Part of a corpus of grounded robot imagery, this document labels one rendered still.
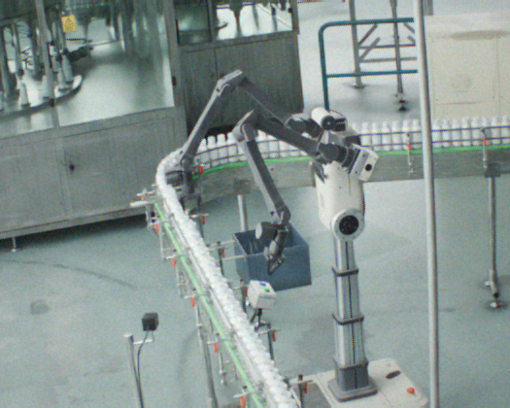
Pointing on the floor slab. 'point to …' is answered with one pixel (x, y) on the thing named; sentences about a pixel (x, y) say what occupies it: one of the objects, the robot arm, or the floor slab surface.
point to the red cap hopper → (378, 42)
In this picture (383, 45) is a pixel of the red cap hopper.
